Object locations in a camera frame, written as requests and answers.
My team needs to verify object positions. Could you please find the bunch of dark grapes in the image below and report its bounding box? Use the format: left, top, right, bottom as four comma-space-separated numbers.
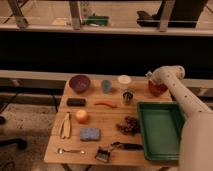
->
116, 116, 140, 136

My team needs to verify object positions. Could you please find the white cup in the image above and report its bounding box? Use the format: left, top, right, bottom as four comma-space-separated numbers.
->
118, 75, 131, 90

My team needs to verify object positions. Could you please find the black office chair base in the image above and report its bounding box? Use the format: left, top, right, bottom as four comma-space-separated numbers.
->
0, 114, 28, 150

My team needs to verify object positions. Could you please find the red bowl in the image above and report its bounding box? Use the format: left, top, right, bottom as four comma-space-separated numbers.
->
148, 80, 167, 97

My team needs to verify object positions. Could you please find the purple bowl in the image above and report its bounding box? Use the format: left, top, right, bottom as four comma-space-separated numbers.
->
69, 75, 91, 93

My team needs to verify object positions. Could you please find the black rectangular block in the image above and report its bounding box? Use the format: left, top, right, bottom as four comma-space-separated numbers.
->
67, 98, 86, 106

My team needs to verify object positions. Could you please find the green box on shelf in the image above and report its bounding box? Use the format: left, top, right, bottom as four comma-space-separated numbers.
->
85, 15, 109, 26

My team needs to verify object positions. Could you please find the blue sponge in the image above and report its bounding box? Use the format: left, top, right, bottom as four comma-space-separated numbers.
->
80, 128, 100, 141

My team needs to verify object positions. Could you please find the green plastic tray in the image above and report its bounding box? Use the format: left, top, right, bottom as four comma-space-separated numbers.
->
137, 102, 185, 161

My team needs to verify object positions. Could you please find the patterned small towel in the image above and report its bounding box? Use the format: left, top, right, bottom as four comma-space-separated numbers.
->
145, 71, 153, 79

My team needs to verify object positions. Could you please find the blue cup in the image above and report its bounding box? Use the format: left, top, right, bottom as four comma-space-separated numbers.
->
101, 80, 112, 94

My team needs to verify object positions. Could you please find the peeled banana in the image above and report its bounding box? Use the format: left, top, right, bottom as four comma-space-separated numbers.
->
59, 113, 71, 139

